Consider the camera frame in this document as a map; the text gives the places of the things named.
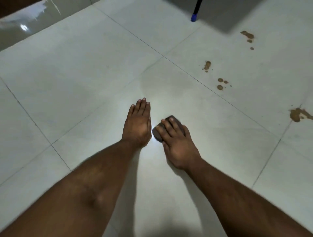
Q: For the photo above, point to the person's right forearm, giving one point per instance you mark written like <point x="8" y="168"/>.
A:
<point x="239" y="205"/>

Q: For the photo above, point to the person's left forearm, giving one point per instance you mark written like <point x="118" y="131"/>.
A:
<point x="78" y="195"/>

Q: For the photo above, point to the dark brown wooden panel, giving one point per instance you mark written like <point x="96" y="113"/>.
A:
<point x="9" y="6"/>

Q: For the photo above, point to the dark brown scrubbing sponge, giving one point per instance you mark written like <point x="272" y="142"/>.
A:
<point x="156" y="134"/>

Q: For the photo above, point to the person's left hand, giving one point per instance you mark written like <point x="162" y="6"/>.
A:
<point x="137" y="127"/>

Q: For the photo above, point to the blue object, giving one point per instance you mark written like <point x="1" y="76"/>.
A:
<point x="194" y="17"/>

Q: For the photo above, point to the person's right hand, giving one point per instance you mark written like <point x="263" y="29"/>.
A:
<point x="179" y="146"/>

